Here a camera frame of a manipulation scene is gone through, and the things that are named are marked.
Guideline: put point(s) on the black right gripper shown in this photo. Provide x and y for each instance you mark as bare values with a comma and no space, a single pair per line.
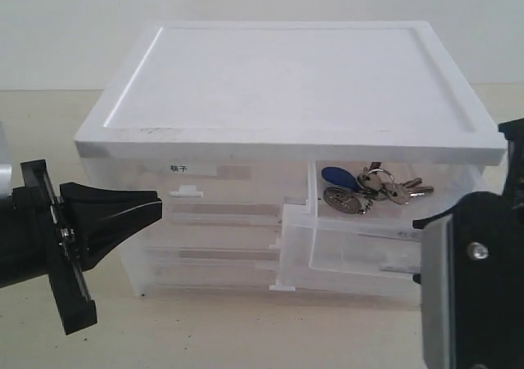
486,268

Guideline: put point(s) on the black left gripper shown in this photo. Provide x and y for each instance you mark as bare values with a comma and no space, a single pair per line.
40,235

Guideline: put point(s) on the key bunch with blue fob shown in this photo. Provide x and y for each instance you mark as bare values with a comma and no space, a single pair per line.
356,194

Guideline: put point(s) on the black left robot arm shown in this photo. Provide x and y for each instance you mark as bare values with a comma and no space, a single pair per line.
76,244

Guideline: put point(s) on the white translucent drawer cabinet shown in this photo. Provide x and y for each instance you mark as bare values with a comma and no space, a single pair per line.
346,93

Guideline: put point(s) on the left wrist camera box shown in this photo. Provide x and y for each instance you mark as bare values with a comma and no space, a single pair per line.
5,165

